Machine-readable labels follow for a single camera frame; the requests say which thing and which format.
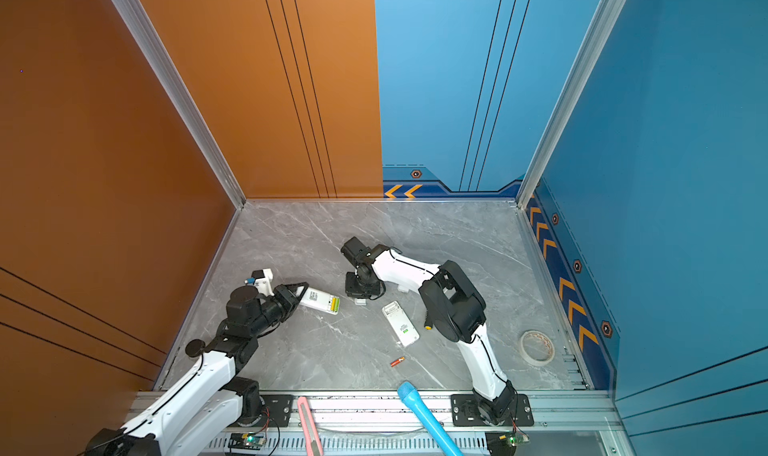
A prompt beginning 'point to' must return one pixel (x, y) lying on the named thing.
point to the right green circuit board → (516, 439)
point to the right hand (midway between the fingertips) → (349, 296)
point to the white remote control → (320, 300)
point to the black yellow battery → (428, 325)
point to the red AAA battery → (397, 361)
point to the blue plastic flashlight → (408, 391)
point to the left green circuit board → (246, 441)
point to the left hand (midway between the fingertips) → (309, 282)
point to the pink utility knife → (312, 447)
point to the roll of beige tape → (536, 348)
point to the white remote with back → (401, 323)
